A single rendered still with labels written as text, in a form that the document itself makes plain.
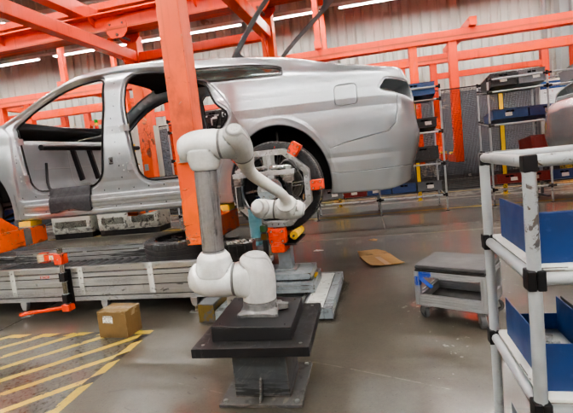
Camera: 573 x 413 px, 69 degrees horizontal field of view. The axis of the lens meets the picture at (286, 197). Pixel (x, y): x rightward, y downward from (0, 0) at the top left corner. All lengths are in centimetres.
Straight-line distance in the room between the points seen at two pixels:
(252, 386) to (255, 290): 43
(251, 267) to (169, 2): 193
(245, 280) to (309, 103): 172
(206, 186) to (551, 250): 132
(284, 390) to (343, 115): 198
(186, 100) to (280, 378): 186
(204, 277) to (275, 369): 51
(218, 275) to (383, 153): 172
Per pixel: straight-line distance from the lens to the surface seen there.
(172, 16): 309
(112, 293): 353
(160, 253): 336
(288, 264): 314
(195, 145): 184
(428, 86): 681
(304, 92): 324
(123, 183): 385
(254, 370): 199
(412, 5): 1290
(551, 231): 105
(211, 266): 190
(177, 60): 301
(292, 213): 221
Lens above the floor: 104
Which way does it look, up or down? 5 degrees down
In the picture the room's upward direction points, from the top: 6 degrees counter-clockwise
